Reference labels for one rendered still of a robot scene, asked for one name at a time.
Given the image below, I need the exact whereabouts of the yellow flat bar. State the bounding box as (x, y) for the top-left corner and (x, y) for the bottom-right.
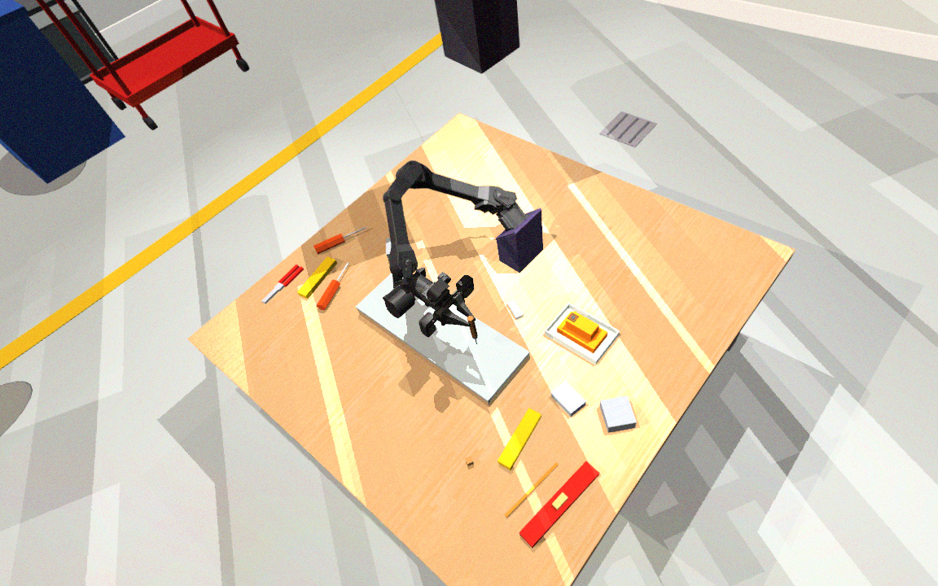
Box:
(297, 257), (337, 299)
(497, 408), (541, 470)

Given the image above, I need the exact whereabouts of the red flat bar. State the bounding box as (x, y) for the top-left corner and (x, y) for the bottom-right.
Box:
(519, 461), (600, 548)

